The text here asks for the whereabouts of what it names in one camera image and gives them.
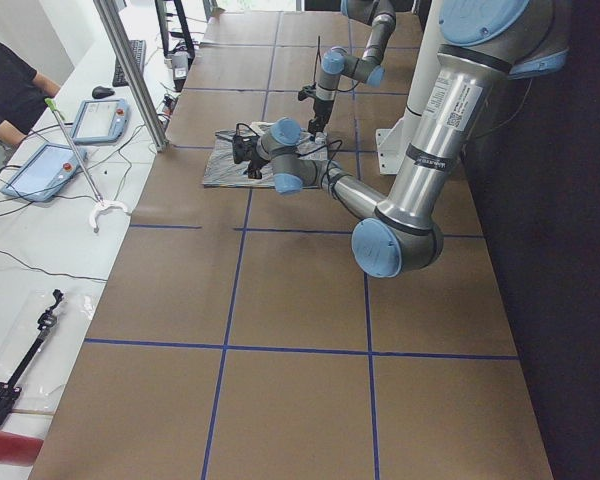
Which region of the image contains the blue teach pendant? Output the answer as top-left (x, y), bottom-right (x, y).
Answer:
top-left (71, 98), bottom-right (129, 145)
top-left (0, 143), bottom-right (79, 202)

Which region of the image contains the far blue teach pendant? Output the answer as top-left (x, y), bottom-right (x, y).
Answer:
top-left (71, 98), bottom-right (129, 145)

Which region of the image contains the black tripod stick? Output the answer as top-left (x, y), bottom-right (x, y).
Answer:
top-left (0, 289), bottom-right (64, 428)

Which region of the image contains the near blue teach pendant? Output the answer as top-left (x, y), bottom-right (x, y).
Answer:
top-left (0, 143), bottom-right (79, 202)

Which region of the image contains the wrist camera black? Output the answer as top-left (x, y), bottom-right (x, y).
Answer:
top-left (231, 122), bottom-right (260, 164)
top-left (297, 84), bottom-right (316, 101)

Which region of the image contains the aluminium frame post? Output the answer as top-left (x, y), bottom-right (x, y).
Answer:
top-left (93, 0), bottom-right (168, 152)

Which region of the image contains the black computer mouse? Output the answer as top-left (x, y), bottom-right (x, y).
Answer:
top-left (91, 86), bottom-right (115, 100)

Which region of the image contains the black keyboard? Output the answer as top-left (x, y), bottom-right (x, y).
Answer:
top-left (112, 39), bottom-right (147, 88)

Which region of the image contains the striped polo shirt white collar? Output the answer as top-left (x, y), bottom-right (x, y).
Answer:
top-left (202, 118), bottom-right (342, 188)

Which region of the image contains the black monitor stand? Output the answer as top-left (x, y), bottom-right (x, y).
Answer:
top-left (154, 0), bottom-right (196, 93)

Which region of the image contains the person in black shirt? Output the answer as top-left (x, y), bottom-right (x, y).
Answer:
top-left (0, 42), bottom-right (60, 148)

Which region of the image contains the red object at corner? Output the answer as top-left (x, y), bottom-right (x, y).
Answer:
top-left (0, 430), bottom-right (44, 466)

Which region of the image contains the white reacher grabber tool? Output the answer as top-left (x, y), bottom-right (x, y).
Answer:
top-left (45, 98), bottom-right (130, 233)

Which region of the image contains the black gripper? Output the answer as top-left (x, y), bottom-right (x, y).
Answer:
top-left (247, 146), bottom-right (270, 180)
top-left (308, 98), bottom-right (333, 141)

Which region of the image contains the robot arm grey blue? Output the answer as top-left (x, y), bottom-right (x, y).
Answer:
top-left (247, 1), bottom-right (572, 278)
top-left (298, 0), bottom-right (396, 135)

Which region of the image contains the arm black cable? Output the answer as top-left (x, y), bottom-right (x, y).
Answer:
top-left (312, 34), bottom-right (361, 94)
top-left (234, 122), bottom-right (344, 196)

